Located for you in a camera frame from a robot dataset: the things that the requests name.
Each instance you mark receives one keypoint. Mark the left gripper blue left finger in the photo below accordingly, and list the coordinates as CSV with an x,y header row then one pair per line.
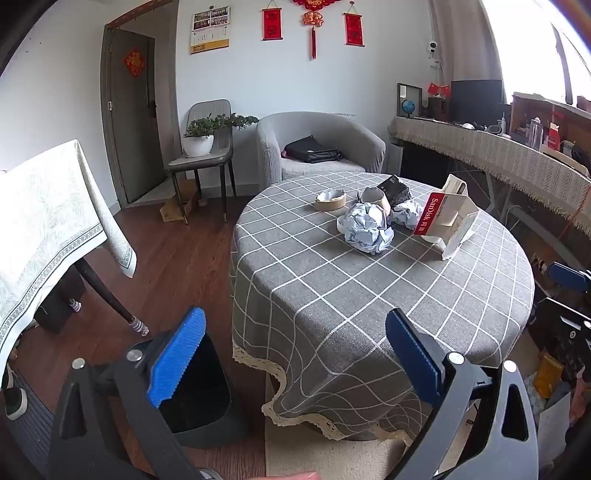
x,y
171,362

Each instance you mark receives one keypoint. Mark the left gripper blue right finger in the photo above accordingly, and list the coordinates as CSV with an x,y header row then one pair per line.
x,y
419,355

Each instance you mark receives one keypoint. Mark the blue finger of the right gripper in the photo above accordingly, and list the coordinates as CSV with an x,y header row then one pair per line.
x,y
572,279

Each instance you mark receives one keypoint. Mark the large paper ball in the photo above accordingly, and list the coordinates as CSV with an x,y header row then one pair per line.
x,y
367,228

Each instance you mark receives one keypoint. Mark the small paper ball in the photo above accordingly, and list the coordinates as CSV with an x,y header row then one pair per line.
x,y
407,214

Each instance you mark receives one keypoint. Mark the red white SanDisk carton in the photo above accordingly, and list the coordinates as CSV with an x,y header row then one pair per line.
x,y
448,217

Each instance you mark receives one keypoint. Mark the black snack bag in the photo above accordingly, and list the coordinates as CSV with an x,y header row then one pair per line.
x,y
395,191

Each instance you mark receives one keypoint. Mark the white plastic lid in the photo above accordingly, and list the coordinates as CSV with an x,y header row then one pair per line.
x,y
341,225

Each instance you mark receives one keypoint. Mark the dark teal trash bin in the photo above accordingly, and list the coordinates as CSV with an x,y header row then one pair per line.
x,y
202,412

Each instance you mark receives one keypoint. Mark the black table leg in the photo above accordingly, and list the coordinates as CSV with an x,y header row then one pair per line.
x,y
92,279

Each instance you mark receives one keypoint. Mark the beige fringed desk cloth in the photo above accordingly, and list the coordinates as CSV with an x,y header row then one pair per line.
x,y
543,178

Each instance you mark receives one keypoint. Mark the dark storage box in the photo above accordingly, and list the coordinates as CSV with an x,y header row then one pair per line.
x,y
63,300

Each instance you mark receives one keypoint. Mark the grey checked tablecloth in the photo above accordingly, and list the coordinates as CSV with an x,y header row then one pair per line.
x,y
310,310

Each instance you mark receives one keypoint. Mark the cardboard box on floor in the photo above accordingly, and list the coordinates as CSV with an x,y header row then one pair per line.
x,y
179,206

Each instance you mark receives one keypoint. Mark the wooden desk shelf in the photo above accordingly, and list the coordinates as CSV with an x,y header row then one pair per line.
x,y
573,123

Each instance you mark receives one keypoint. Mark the dark shoe white sole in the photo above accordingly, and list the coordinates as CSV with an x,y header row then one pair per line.
x,y
16,400

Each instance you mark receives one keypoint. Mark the brown tape roll core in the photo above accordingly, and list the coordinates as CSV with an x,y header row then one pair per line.
x,y
330,200

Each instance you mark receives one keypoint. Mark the white patterned tablecloth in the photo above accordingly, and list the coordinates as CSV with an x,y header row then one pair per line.
x,y
52,215

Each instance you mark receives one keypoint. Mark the black monitor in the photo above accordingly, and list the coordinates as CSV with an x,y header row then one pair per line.
x,y
476,101

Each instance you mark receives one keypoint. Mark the grey armchair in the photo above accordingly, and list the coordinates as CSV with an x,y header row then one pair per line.
x,y
362,150

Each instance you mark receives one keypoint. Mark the potted plant white pot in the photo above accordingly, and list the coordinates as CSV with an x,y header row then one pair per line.
x,y
199,134

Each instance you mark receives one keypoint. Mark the black bag on armchair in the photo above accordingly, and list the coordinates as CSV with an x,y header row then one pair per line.
x,y
308,150

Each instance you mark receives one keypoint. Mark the grey dining chair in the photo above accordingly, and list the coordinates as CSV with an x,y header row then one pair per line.
x,y
220,156

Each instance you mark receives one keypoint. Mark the small blue globe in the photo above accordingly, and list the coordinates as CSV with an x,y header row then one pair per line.
x,y
408,107

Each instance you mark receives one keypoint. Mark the grey door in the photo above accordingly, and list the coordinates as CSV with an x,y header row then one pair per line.
x,y
139,115

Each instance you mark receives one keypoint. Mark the red fu door sticker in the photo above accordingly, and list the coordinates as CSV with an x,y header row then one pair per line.
x,y
134,62

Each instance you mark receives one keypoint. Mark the red hanging scroll right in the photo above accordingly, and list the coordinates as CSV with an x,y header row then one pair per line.
x,y
353,26

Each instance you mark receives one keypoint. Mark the red hanging scroll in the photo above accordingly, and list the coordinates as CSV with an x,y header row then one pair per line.
x,y
353,26
272,22

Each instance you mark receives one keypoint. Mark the red hanging scroll left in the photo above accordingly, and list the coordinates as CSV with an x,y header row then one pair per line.
x,y
272,22

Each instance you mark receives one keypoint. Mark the red knot ornament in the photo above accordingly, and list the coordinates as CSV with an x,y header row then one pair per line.
x,y
314,19

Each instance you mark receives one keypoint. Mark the wooden picture frame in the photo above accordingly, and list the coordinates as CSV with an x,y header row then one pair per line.
x,y
413,93

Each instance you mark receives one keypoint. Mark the white security camera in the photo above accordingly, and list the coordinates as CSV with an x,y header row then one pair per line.
x,y
433,50

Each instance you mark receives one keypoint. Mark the wall calendar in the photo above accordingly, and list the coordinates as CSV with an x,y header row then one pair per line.
x,y
210,30

